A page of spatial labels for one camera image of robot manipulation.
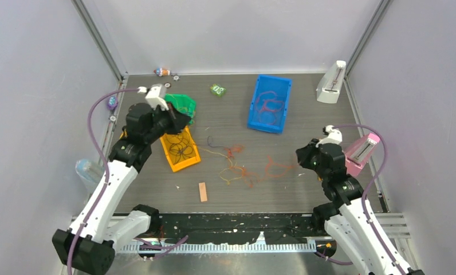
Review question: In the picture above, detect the purple round toy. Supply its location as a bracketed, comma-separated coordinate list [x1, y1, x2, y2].
[107, 96, 118, 111]

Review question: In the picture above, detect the small toy figure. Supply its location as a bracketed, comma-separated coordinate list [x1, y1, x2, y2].
[153, 68, 171, 77]

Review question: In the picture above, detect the green plastic bin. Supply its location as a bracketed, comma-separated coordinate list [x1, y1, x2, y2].
[165, 93, 196, 125]

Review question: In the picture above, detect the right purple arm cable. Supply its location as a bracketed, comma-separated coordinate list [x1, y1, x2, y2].
[332, 124, 407, 275]

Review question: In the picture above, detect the coloured cable bundle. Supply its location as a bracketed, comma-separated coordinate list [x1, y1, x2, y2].
[199, 136, 299, 188]

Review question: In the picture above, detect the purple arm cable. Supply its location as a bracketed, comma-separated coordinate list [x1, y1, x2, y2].
[66, 87, 189, 275]
[332, 124, 407, 275]

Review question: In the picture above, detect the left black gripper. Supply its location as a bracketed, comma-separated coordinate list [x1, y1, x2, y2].
[144, 101, 191, 144]

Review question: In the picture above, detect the blue plastic bin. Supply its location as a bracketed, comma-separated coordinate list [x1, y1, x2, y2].
[247, 74, 292, 134]

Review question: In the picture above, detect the red cable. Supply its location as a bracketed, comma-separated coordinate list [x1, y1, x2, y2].
[253, 89, 286, 126]

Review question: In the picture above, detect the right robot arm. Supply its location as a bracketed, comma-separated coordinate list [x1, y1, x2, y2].
[296, 139, 424, 274]

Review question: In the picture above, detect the clear plastic bottle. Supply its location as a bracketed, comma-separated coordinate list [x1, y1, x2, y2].
[75, 159, 104, 193]

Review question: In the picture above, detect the white metronome box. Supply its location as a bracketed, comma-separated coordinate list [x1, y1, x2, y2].
[316, 60, 347, 104]

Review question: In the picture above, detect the small wooden block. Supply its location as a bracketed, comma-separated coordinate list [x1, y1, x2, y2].
[198, 182, 208, 202]

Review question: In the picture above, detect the green number tile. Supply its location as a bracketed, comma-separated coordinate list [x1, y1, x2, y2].
[210, 84, 226, 97]

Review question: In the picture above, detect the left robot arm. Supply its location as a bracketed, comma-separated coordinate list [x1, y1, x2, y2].
[52, 103, 191, 274]

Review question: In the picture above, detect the pink metronome box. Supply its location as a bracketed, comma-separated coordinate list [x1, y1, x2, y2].
[344, 133, 380, 177]

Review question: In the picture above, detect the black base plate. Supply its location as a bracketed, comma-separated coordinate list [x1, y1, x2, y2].
[139, 213, 329, 245]

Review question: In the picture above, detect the yellow cable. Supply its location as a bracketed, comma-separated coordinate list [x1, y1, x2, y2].
[171, 96, 195, 119]

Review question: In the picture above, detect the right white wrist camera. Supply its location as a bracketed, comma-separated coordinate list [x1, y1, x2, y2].
[316, 125, 343, 147]

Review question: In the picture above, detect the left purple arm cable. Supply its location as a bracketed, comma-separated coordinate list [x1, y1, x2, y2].
[66, 87, 189, 275]

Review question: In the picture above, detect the orange plastic bin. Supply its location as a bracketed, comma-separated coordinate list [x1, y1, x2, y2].
[160, 126, 201, 172]

